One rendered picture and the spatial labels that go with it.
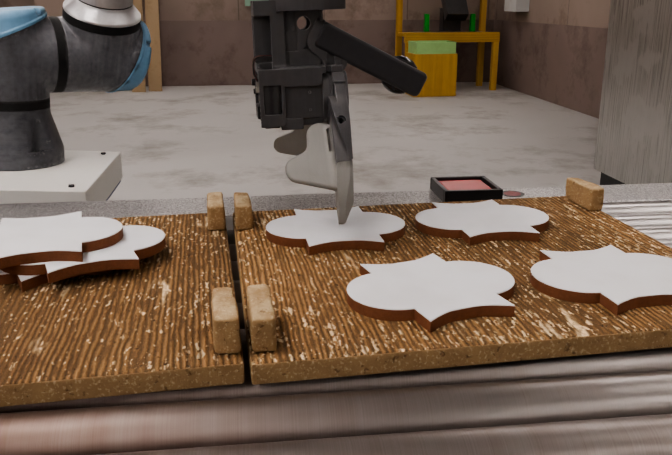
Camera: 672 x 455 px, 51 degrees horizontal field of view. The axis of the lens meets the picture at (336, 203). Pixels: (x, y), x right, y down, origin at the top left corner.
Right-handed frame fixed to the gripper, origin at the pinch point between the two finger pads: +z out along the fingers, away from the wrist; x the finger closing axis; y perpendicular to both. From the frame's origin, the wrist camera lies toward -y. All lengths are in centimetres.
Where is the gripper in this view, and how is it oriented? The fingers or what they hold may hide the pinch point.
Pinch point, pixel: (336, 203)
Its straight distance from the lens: 70.6
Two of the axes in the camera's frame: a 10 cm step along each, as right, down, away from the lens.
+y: -9.8, 0.8, -1.6
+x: 1.7, 2.7, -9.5
